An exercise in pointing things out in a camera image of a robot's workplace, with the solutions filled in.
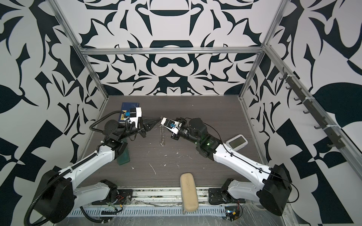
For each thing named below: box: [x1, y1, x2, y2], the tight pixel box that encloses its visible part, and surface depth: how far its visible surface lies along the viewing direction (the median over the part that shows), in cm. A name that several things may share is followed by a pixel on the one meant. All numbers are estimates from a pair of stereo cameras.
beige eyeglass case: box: [180, 172, 199, 215], surface depth 74 cm
